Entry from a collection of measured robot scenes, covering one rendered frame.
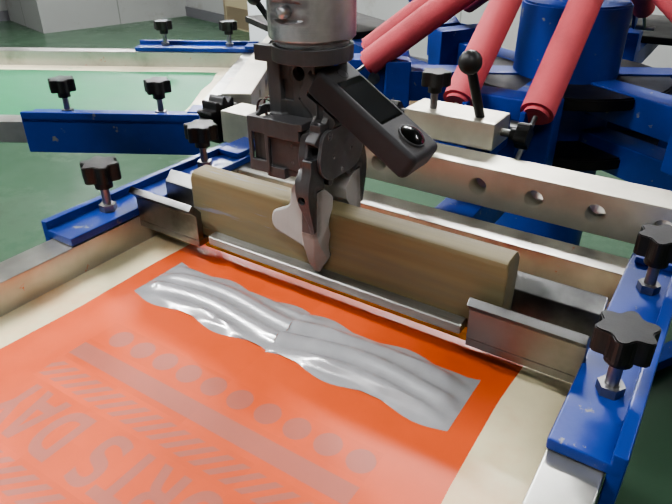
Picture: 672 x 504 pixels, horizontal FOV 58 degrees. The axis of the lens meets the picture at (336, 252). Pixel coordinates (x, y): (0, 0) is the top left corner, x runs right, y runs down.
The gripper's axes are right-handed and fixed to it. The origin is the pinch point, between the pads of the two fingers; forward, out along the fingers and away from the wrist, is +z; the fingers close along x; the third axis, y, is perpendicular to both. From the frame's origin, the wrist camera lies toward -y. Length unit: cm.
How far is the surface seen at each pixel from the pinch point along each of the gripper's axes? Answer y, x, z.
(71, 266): 26.0, 12.6, 3.5
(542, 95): -6.2, -44.9, -6.0
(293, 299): 3.5, 2.9, 5.3
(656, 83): -17, -85, 0
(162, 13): 606, -525, 86
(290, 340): -0.8, 9.1, 4.8
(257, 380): -1.3, 14.5, 5.4
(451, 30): 30, -96, -4
